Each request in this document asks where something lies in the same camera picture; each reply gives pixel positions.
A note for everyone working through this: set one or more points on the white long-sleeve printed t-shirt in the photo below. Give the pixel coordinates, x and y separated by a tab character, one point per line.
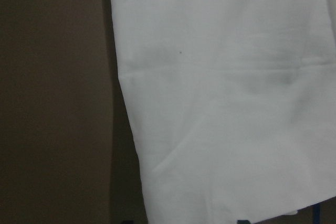
231	104

